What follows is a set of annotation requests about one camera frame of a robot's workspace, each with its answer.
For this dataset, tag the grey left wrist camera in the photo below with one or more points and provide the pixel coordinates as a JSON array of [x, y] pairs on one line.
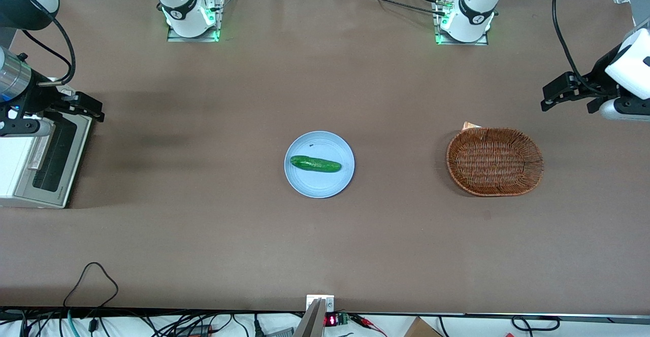
[[624, 109]]

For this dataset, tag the light blue plate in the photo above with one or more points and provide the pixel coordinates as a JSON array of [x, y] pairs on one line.
[[325, 184]]

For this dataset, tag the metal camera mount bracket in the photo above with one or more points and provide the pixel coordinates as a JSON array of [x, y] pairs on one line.
[[329, 304]]

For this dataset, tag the green cucumber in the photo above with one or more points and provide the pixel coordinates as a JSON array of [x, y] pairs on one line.
[[316, 164]]

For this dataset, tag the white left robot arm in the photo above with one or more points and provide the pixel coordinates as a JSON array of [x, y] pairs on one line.
[[475, 7]]

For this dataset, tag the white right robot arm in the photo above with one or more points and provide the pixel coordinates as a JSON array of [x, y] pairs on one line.
[[185, 7]]

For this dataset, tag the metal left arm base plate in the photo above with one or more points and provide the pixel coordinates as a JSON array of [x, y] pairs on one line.
[[462, 43]]

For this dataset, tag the red digit display module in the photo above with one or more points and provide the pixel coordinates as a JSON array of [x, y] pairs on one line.
[[332, 320]]

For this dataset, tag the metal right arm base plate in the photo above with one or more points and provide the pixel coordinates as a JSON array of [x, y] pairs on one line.
[[195, 38]]

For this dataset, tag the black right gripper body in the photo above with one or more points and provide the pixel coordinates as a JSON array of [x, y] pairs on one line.
[[35, 98]]

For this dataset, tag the brown wicker basket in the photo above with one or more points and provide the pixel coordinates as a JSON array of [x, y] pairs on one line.
[[495, 162]]

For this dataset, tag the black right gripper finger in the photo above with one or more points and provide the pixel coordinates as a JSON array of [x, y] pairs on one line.
[[89, 102], [94, 115]]

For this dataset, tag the white oven knob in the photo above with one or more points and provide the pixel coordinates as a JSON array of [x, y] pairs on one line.
[[66, 93]]

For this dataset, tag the black power adapter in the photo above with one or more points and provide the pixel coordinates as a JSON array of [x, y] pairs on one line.
[[193, 331]]

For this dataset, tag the red clip leads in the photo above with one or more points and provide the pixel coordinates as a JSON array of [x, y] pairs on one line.
[[368, 322]]

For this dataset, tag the white toaster oven body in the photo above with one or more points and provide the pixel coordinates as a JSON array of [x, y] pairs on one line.
[[10, 174]]

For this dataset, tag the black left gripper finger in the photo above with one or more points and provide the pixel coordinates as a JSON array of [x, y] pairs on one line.
[[558, 87], [596, 106]]

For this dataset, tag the brown cardboard box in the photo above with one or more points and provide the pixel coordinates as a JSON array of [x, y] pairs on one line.
[[421, 329]]

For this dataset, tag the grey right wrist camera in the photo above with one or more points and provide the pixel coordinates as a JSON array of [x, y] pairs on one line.
[[38, 128]]

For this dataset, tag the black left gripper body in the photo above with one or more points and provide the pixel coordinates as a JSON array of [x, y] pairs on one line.
[[598, 80]]

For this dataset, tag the grey camera post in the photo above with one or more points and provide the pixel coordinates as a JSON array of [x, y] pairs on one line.
[[310, 324]]

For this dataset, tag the orange basket tag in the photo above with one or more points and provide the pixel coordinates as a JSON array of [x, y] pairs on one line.
[[469, 125]]

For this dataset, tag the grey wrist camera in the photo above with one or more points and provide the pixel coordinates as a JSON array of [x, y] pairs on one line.
[[38, 128], [624, 109]]

